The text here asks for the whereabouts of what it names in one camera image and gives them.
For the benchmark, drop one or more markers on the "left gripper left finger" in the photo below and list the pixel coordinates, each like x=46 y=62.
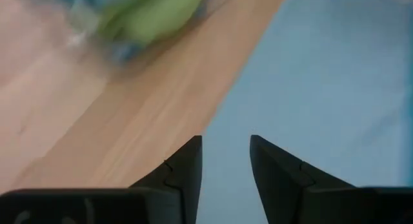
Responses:
x=184 y=172

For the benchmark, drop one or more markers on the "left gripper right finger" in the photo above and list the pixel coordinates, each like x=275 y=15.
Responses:
x=280 y=179

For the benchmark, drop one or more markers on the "green microfiber towel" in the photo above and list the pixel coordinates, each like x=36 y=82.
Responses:
x=155 y=17

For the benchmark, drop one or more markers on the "clear plastic bin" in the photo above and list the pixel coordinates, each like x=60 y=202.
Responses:
x=80 y=24

